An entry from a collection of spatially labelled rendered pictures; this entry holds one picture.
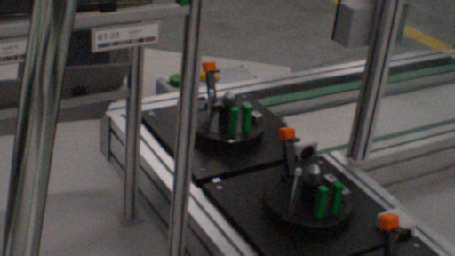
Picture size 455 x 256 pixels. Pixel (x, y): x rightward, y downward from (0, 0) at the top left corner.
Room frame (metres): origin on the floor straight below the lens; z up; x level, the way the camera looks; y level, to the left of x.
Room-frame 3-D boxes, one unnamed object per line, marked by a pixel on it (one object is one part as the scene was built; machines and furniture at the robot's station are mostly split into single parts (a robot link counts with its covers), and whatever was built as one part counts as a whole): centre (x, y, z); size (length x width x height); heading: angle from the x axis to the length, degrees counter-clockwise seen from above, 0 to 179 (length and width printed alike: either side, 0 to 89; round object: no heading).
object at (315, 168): (0.92, -0.13, 1.01); 0.24 x 0.24 x 0.13; 34
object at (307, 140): (1.11, -0.12, 0.97); 0.05 x 0.05 x 0.04; 34
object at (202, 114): (1.14, 0.01, 0.98); 0.14 x 0.14 x 0.02
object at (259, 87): (1.41, -0.13, 0.91); 0.89 x 0.06 x 0.11; 124
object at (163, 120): (1.14, 0.01, 0.96); 0.24 x 0.24 x 0.02; 34
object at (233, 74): (1.36, 0.06, 0.93); 0.21 x 0.07 x 0.06; 124
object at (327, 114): (1.28, -0.25, 0.91); 0.84 x 0.28 x 0.10; 124
